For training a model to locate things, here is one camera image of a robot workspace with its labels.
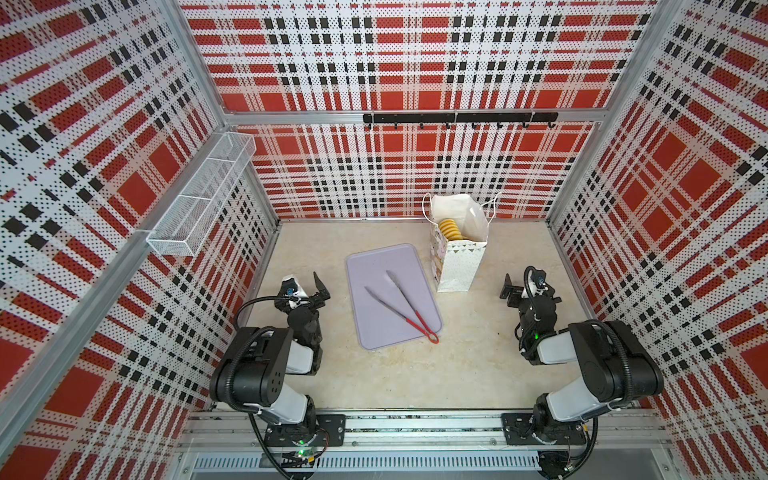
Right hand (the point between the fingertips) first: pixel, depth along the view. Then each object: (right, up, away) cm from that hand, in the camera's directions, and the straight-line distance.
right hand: (524, 277), depth 90 cm
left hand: (-67, -1, -3) cm, 67 cm away
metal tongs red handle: (-30, -16, -1) cm, 34 cm away
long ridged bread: (-22, +15, +4) cm, 27 cm away
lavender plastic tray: (-45, -16, +6) cm, 49 cm away
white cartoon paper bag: (-22, +5, -2) cm, 22 cm away
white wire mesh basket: (-105, +17, +1) cm, 107 cm away
